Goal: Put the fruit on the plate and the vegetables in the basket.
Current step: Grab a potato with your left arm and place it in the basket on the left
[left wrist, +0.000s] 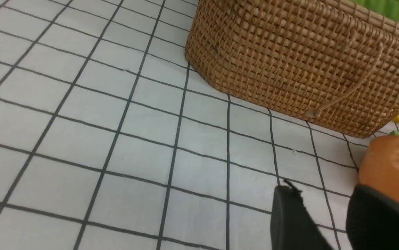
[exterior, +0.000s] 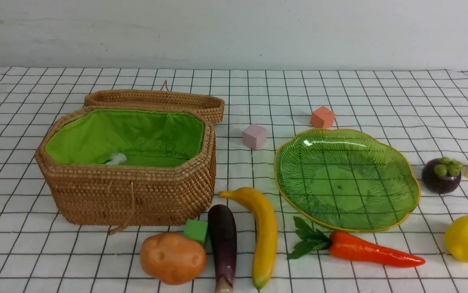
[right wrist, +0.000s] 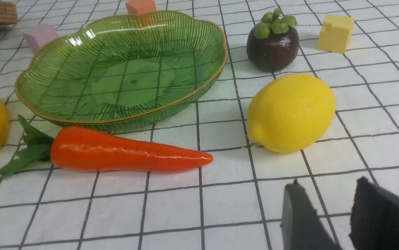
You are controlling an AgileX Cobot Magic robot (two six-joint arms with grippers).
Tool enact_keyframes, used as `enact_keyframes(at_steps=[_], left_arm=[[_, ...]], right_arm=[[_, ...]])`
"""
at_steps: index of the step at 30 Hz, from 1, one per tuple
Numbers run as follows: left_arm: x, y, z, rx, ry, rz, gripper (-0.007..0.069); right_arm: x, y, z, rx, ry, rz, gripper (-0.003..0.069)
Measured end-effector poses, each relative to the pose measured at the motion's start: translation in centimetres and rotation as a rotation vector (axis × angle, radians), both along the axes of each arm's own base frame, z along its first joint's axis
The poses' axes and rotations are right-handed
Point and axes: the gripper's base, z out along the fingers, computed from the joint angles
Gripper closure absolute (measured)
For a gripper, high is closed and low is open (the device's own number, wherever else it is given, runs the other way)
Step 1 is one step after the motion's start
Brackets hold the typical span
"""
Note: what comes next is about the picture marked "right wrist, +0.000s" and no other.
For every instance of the orange foam cube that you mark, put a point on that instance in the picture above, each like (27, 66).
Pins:
(139, 7)

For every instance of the yellow plastic lemon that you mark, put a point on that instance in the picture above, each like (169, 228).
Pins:
(291, 112)

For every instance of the yellow foam cube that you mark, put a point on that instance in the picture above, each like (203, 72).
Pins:
(336, 33)

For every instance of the pink foam cube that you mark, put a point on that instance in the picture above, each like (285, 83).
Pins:
(39, 36)

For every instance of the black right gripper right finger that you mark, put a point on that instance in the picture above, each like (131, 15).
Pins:
(374, 219)

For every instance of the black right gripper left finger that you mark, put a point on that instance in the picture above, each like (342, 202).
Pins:
(301, 228)

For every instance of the dark purple mangosteen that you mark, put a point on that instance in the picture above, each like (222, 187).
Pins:
(273, 43)

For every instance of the green glass leaf plate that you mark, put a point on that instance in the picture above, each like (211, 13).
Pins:
(124, 72)

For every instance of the orange plastic carrot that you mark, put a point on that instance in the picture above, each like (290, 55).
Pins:
(82, 149)

